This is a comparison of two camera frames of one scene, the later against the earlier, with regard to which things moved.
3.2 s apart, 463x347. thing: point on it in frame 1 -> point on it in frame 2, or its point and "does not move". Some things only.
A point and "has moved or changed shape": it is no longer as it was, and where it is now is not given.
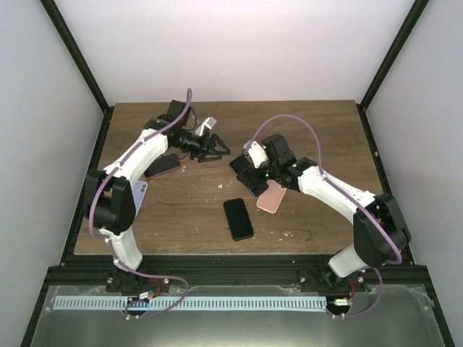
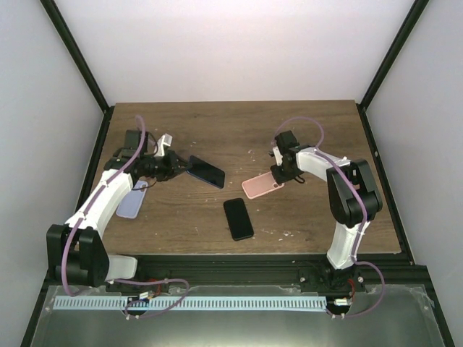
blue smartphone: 239,164 -> 207,172
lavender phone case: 138,192 does not move
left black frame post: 64,30 does not move
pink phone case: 271,199 has moved or changed shape
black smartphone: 238,218 does not move
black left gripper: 207,148 -> 173,160
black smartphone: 238,219 does not move
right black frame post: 393,50 does not move
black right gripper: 249,177 -> 280,179
